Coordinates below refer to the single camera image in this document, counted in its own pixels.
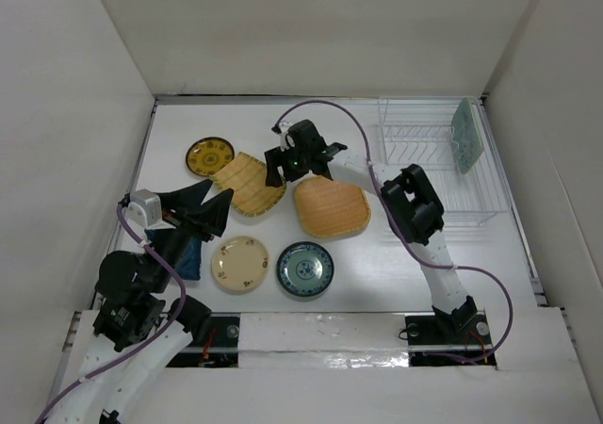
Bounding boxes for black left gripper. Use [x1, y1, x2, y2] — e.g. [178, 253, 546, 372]
[149, 177, 234, 289]

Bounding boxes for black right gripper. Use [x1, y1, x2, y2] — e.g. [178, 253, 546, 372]
[266, 141, 311, 188]

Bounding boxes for green-rimmed bamboo tray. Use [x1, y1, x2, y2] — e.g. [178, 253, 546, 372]
[210, 152, 286, 217]

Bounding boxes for light blue divided plate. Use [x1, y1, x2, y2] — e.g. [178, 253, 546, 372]
[450, 97, 484, 174]

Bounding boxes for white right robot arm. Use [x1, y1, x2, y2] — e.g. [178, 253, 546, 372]
[265, 142, 477, 345]

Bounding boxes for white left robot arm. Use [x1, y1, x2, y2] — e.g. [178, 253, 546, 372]
[37, 180, 234, 423]

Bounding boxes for yellow brown round plate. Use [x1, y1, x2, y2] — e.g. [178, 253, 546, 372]
[185, 137, 236, 177]

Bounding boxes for dark blue plate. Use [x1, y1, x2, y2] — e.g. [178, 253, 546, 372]
[144, 229, 202, 281]

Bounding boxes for cream floral round plate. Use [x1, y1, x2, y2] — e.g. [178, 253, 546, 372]
[211, 236, 269, 293]

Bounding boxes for orange square woven tray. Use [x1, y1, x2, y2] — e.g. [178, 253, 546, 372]
[293, 176, 371, 238]

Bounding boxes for blue white patterned bowl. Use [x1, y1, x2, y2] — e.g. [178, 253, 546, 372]
[276, 241, 335, 298]

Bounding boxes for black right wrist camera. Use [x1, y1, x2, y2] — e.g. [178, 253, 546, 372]
[285, 120, 326, 153]

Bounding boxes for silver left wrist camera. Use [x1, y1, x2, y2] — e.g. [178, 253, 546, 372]
[119, 188, 162, 229]

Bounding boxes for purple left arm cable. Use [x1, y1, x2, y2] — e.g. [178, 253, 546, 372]
[35, 202, 187, 423]

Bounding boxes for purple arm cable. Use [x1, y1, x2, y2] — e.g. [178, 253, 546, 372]
[271, 99, 514, 367]
[35, 202, 187, 423]

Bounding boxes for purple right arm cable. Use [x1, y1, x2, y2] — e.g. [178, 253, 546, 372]
[271, 99, 514, 367]

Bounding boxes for white wire dish rack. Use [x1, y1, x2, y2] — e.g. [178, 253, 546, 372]
[378, 96, 511, 226]

